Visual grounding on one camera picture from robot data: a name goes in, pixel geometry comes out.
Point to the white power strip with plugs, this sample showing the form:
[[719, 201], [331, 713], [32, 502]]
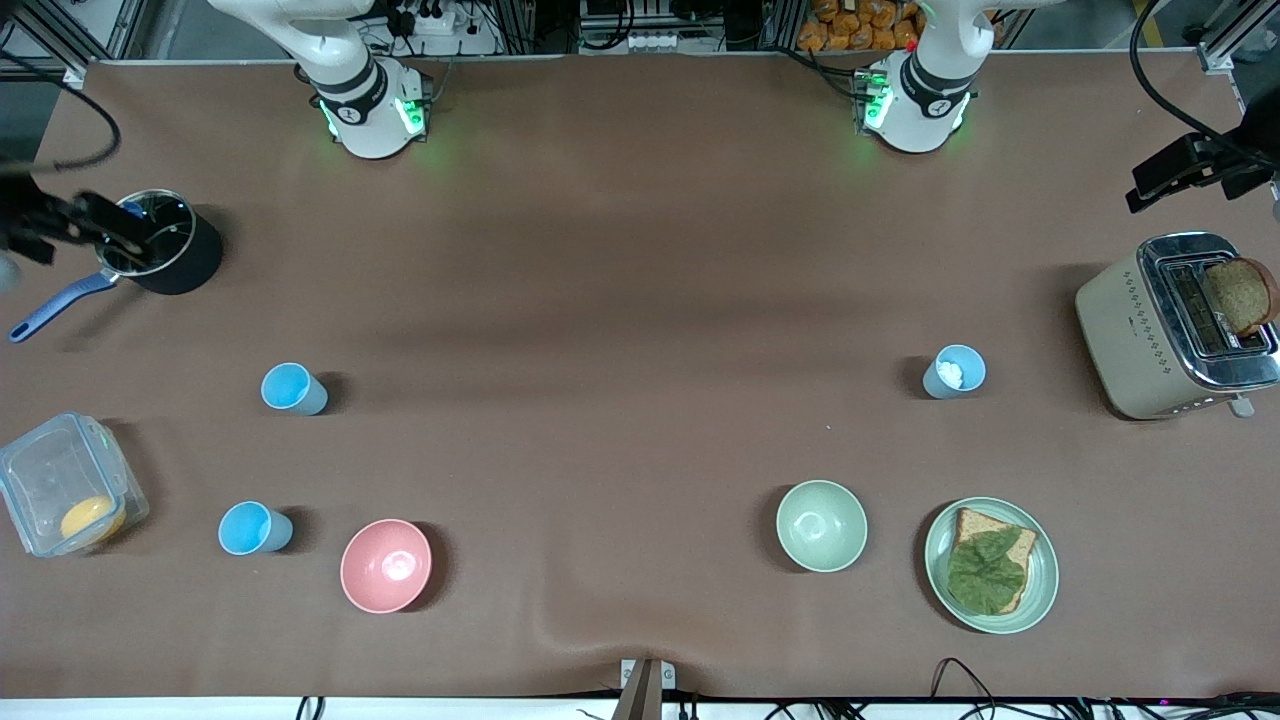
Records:
[[430, 18]]

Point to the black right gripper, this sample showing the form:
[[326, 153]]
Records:
[[22, 222]]

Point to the plain brown bread slice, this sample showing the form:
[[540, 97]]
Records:
[[1240, 295]]

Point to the aluminium frame profile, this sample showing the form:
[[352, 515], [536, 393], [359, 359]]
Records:
[[1225, 45], [70, 45]]

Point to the metal table clamp bracket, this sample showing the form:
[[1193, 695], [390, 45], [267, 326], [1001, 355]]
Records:
[[647, 685]]

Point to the pale green plate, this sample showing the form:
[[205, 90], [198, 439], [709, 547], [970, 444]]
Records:
[[940, 575]]

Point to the orange fruit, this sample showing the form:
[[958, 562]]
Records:
[[90, 518]]

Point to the pink bowl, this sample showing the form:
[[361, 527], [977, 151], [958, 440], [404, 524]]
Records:
[[385, 565]]

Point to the beige chrome toaster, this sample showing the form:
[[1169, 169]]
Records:
[[1120, 330]]

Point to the crumpled white tissue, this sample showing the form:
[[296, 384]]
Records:
[[951, 375]]

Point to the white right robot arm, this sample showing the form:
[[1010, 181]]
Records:
[[350, 90]]

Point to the bag of orange snacks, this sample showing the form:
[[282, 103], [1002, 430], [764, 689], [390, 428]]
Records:
[[860, 25]]

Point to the pale green bowl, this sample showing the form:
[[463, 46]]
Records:
[[821, 525]]

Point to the blue cup holding tissue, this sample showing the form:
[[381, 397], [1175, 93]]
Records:
[[970, 365]]

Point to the green lettuce leaf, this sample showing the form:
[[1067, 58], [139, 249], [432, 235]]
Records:
[[985, 575]]

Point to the brown bread slice with lettuce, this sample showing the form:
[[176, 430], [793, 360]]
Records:
[[975, 522]]

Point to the clear plastic food container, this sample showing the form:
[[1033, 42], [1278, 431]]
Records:
[[40, 480]]

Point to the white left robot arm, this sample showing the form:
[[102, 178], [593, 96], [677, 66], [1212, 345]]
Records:
[[925, 100]]

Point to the glass pot lid blue knob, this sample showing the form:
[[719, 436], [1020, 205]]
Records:
[[168, 222]]

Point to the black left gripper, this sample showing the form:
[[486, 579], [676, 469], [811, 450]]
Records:
[[1243, 163]]

